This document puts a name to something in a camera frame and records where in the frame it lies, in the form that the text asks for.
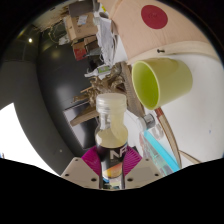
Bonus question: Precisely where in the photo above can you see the upright wooden plank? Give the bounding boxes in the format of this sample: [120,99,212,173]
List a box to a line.
[69,105,100,128]

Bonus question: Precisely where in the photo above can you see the iridescent purple-blue sheet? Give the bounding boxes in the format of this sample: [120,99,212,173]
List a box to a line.
[139,129,181,176]

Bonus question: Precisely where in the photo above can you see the flat round red coaster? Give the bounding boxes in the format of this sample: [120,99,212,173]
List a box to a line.
[140,4,169,30]

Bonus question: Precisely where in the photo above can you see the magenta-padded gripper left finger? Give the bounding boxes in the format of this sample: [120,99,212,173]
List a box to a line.
[60,146,103,189]

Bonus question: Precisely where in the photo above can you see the white-capped dark-label drink bottle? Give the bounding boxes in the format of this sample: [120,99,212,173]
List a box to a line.
[94,92,129,190]

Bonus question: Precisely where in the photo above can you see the brown cardboard box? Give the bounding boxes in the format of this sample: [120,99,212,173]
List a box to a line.
[64,12,99,42]

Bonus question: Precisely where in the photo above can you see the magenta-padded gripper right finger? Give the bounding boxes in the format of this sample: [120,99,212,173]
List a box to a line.
[122,145,164,190]

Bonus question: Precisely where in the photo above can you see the yellow-green mug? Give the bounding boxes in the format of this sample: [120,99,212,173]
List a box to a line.
[131,57,194,111]

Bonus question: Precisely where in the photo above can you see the red box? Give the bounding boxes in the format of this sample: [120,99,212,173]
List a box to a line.
[72,40,88,62]

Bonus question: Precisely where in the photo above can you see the light wooden drawing board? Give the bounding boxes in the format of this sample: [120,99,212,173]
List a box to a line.
[99,0,221,66]

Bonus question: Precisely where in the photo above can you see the white bottle with green label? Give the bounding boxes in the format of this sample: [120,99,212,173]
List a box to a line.
[84,64,111,78]

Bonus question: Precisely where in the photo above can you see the black wall screen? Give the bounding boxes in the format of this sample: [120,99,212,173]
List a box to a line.
[63,99,101,149]

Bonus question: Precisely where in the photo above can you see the wooden easel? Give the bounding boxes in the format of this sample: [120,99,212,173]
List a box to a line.
[72,86,98,103]

